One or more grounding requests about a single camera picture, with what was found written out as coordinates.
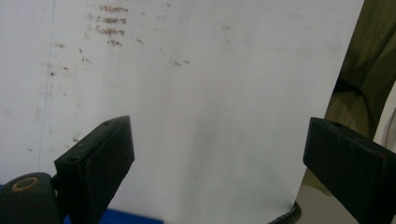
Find olive green cloth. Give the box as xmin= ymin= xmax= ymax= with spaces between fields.
xmin=300 ymin=0 xmax=396 ymax=196

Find blue cardboard box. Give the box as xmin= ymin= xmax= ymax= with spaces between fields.
xmin=0 ymin=183 xmax=164 ymax=224

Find white cloth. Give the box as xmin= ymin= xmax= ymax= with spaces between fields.
xmin=373 ymin=81 xmax=396 ymax=154

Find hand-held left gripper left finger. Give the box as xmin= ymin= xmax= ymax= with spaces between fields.
xmin=53 ymin=115 xmax=135 ymax=224

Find black spiral-wrapped cable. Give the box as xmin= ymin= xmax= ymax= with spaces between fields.
xmin=267 ymin=201 xmax=303 ymax=224

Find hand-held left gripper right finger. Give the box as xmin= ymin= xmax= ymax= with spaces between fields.
xmin=303 ymin=117 xmax=396 ymax=224

